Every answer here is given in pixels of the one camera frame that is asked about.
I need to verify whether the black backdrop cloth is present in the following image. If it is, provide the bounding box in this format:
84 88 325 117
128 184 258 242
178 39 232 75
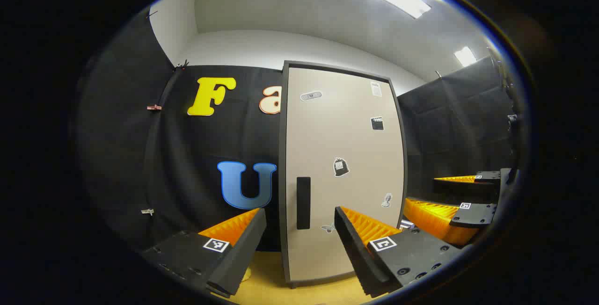
77 8 520 254

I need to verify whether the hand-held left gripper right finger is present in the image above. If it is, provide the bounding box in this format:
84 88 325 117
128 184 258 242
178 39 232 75
334 206 468 298

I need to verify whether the black door handle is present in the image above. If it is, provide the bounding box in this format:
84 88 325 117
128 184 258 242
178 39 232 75
296 177 311 230

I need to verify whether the dark grey cabinet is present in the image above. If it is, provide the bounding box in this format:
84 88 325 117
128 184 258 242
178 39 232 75
278 60 409 289

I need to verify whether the beige cabinet door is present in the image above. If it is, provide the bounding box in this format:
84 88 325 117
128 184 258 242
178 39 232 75
285 66 406 283

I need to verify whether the small ceiling light panel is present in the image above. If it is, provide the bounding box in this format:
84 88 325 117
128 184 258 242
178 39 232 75
454 46 477 67

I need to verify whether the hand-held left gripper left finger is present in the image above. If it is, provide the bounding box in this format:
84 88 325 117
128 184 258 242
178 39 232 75
140 208 267 298

